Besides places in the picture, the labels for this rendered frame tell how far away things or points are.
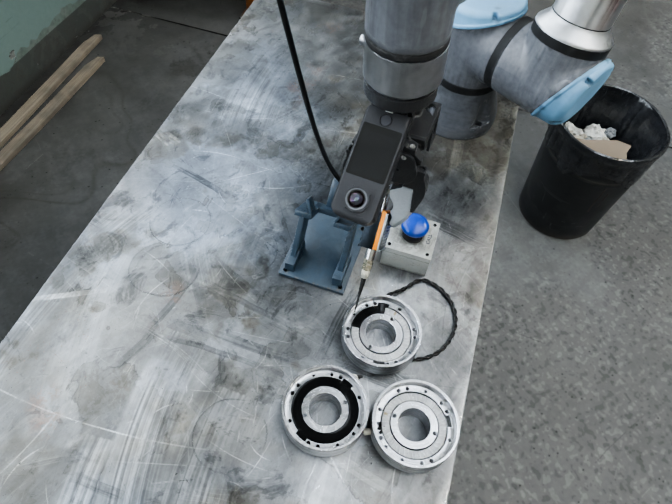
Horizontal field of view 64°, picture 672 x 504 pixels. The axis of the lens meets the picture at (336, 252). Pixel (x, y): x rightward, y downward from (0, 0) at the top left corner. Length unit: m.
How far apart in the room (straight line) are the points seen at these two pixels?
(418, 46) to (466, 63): 0.46
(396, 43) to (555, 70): 0.43
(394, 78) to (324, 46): 0.69
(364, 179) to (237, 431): 0.35
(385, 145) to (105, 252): 0.48
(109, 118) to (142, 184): 1.39
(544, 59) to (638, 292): 1.29
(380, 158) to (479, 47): 0.42
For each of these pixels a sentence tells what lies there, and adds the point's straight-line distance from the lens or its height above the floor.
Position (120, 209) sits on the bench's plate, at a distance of 0.90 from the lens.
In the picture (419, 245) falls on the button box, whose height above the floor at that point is 0.84.
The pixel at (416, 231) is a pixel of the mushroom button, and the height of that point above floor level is 0.87.
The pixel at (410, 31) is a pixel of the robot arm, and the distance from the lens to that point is 0.46.
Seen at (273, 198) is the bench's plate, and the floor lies 0.80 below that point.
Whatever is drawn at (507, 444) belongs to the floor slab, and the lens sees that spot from 1.62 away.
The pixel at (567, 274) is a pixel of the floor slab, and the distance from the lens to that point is 1.95.
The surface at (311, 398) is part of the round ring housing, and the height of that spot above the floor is 0.83.
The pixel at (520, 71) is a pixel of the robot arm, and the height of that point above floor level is 0.98.
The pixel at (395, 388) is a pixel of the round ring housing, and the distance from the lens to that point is 0.69.
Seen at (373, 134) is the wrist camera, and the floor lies 1.11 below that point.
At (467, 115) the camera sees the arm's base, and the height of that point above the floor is 0.85.
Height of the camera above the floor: 1.47
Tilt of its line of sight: 56 degrees down
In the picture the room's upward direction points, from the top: 6 degrees clockwise
